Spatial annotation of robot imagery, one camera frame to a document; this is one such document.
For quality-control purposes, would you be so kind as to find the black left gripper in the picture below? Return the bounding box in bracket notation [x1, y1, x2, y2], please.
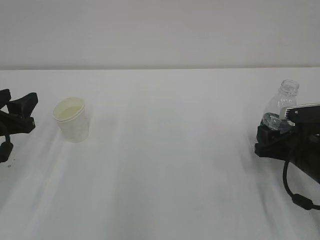
[0, 89, 38, 135]

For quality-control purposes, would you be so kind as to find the clear water bottle green label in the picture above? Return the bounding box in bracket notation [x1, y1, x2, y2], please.
[259, 79, 301, 135]

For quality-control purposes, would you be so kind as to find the white paper cup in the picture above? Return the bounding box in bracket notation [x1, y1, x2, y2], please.
[52, 97, 89, 143]

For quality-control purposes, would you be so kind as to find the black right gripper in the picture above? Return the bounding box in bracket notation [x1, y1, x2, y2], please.
[254, 125, 320, 170]

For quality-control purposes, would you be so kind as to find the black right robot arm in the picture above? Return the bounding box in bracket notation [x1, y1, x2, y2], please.
[254, 124, 320, 182]

